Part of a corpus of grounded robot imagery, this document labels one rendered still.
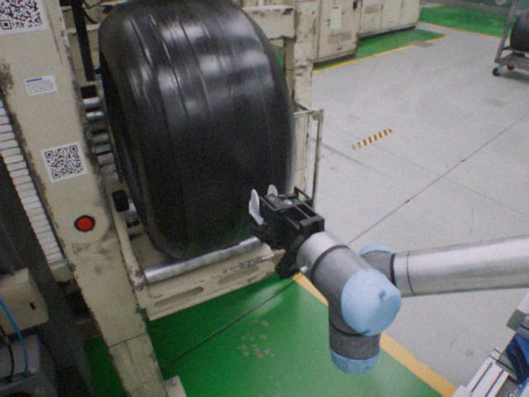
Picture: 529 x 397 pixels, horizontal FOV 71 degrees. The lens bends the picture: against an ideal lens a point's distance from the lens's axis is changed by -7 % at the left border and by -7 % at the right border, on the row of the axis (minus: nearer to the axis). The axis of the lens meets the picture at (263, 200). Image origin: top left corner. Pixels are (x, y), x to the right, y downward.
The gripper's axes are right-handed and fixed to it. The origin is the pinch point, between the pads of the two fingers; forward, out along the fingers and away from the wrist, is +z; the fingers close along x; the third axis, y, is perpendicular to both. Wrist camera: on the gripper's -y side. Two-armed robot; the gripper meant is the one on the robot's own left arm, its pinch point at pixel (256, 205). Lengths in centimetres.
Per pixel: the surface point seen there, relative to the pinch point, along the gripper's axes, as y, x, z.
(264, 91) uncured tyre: 20.7, -4.6, 3.4
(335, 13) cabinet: -1, -310, 388
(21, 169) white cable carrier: 9.3, 40.3, 22.6
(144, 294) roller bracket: -23.4, 23.7, 13.8
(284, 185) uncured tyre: 1.6, -7.1, 1.5
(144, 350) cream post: -58, 28, 29
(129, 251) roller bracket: -17.7, 23.9, 23.9
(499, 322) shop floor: -114, -134, 6
